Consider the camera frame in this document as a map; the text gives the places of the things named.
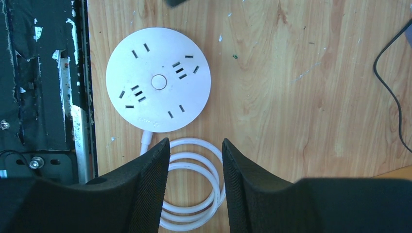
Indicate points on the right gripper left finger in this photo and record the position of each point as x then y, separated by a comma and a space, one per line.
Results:
126, 200

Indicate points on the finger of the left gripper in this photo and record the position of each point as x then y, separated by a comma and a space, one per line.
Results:
174, 3

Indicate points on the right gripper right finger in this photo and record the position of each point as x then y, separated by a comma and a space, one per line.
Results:
260, 202

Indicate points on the round pink power socket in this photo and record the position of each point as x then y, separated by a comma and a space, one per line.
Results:
158, 80

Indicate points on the orange power strip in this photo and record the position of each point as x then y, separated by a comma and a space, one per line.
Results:
402, 173

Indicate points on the black mounting base rail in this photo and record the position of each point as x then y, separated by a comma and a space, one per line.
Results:
46, 103

